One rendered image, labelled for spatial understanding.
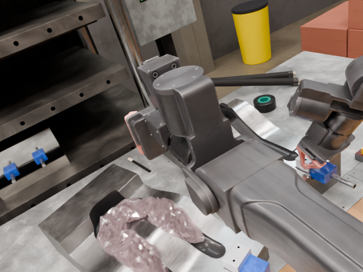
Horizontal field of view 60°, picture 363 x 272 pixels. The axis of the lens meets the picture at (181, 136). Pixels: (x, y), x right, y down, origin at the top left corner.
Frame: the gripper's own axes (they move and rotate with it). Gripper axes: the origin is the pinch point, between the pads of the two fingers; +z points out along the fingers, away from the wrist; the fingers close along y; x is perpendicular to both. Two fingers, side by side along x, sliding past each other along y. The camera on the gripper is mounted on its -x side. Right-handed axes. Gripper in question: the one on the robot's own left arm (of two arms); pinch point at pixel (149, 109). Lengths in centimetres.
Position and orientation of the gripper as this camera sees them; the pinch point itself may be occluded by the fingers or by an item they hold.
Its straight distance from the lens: 53.2
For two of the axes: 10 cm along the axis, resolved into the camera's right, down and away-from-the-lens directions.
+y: -8.5, 4.5, -2.6
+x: 2.8, 8.2, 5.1
